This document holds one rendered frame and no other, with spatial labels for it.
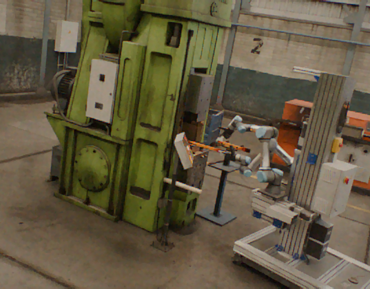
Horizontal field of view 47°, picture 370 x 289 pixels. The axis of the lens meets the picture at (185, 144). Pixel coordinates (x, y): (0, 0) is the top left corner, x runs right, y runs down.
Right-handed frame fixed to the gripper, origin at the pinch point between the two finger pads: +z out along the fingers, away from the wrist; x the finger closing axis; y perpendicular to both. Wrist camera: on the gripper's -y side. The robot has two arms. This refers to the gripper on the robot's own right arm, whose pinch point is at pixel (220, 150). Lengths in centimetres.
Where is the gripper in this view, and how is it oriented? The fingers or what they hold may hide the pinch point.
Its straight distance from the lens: 464.1
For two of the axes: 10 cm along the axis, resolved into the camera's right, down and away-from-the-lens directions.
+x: 4.8, -1.5, 8.7
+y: -1.5, 9.6, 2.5
